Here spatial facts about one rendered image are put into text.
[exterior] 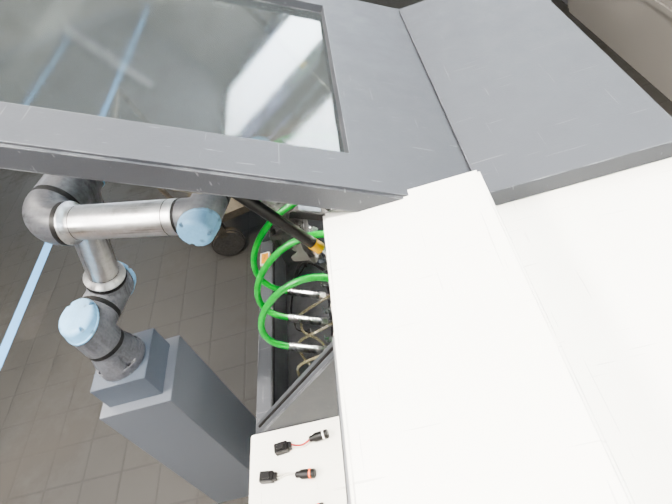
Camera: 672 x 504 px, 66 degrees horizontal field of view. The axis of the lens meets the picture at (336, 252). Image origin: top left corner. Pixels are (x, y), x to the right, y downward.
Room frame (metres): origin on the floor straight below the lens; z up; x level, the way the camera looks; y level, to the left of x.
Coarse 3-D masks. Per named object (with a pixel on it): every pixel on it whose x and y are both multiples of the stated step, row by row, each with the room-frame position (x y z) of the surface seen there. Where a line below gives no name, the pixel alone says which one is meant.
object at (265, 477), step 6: (312, 468) 0.49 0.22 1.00; (264, 474) 0.52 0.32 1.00; (270, 474) 0.52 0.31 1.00; (276, 474) 0.52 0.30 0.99; (282, 474) 0.51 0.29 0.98; (288, 474) 0.51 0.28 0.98; (300, 474) 0.49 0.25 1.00; (306, 474) 0.49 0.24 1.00; (312, 474) 0.48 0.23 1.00; (264, 480) 0.51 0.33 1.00; (270, 480) 0.51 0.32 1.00; (276, 480) 0.51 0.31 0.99
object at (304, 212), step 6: (294, 210) 0.91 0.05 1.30; (300, 210) 0.91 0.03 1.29; (306, 210) 0.91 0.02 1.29; (312, 210) 0.91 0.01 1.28; (318, 210) 0.91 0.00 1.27; (324, 210) 0.91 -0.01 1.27; (330, 210) 0.91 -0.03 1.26; (288, 216) 0.92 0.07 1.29; (294, 216) 0.91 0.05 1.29; (300, 216) 0.91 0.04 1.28; (306, 216) 0.91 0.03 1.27; (312, 216) 0.90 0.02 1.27; (318, 216) 0.90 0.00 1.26
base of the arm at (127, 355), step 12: (132, 336) 1.12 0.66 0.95; (120, 348) 1.06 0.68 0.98; (132, 348) 1.08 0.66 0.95; (144, 348) 1.10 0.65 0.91; (96, 360) 1.05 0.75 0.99; (108, 360) 1.04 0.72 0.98; (120, 360) 1.05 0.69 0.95; (132, 360) 1.05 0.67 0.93; (108, 372) 1.03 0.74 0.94; (120, 372) 1.03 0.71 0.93
